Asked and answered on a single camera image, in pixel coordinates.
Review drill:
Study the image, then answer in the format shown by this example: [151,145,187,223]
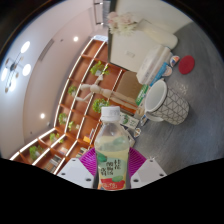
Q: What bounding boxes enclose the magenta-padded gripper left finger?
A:
[56,148,98,190]

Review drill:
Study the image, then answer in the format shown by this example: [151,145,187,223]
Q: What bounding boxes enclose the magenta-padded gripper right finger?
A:
[128,147,168,190]

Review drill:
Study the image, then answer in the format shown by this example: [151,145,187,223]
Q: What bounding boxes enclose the clear drink bottle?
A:
[93,105,131,191]

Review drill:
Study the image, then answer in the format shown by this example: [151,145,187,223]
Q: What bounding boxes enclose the green-white drink carton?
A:
[119,111,139,129]

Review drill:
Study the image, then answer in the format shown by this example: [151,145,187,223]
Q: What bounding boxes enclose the white mug, triangle pattern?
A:
[143,79,190,126]

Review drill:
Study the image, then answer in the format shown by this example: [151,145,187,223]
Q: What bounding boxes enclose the green-white box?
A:
[134,83,151,108]

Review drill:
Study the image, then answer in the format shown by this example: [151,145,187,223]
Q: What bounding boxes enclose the wooden artist mannequin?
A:
[73,74,138,111]

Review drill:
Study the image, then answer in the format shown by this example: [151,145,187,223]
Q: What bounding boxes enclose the small white painted ornament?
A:
[163,65,174,78]
[169,55,181,68]

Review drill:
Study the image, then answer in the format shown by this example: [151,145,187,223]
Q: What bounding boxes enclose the white flat box stack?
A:
[135,44,174,86]

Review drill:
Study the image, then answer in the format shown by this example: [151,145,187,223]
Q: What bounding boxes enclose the flat round red coaster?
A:
[178,55,196,75]

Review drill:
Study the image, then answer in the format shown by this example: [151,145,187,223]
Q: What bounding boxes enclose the ceiling lights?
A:
[0,34,81,121]

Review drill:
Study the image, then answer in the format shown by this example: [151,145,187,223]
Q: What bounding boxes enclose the wooden wall shelf unit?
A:
[9,38,148,176]

